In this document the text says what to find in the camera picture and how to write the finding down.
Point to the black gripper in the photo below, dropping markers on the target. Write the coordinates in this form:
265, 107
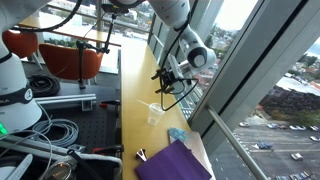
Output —
172, 79

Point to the clear plastic straw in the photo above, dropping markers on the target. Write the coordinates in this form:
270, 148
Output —
143, 103

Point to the clear plastic cup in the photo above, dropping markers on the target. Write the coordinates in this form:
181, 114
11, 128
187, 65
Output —
154, 118

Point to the printed paper magazine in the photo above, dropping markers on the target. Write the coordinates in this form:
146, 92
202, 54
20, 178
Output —
178, 135

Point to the metal binder clip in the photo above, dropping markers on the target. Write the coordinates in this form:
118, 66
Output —
141, 155

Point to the black perforated breadboard table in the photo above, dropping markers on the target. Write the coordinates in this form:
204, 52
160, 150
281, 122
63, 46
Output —
96, 126

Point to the purple cloth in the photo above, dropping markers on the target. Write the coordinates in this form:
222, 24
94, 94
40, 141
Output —
173, 165

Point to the grey metal handrail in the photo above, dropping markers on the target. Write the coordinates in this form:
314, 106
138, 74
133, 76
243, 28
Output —
233, 143

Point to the orange chair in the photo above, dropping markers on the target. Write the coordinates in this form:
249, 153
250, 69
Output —
66, 61
20, 45

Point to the aluminium extrusion bar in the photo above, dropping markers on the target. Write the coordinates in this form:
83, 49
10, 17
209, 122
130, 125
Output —
63, 100

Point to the round metal disc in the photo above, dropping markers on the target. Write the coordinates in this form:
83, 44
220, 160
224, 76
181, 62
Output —
58, 171

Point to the long grey metal bar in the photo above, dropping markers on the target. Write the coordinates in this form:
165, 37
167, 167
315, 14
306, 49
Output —
33, 146

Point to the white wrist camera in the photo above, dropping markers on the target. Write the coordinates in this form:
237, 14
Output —
175, 65

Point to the black camera stand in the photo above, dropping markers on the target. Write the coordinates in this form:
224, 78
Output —
81, 66

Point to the black stereo camera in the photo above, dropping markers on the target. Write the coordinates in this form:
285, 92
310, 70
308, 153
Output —
115, 8

